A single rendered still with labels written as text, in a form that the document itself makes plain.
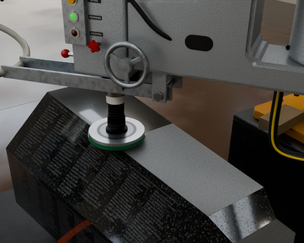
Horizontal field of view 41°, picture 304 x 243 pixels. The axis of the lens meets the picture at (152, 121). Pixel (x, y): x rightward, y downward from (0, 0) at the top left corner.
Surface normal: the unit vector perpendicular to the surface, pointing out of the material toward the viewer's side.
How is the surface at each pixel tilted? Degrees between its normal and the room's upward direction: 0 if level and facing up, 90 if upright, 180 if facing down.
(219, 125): 0
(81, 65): 90
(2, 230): 0
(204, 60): 90
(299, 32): 90
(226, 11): 90
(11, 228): 0
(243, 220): 33
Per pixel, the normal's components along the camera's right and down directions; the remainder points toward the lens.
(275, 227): 0.58, 0.40
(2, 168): 0.01, -0.88
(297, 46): -0.94, 0.15
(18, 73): -0.37, 0.44
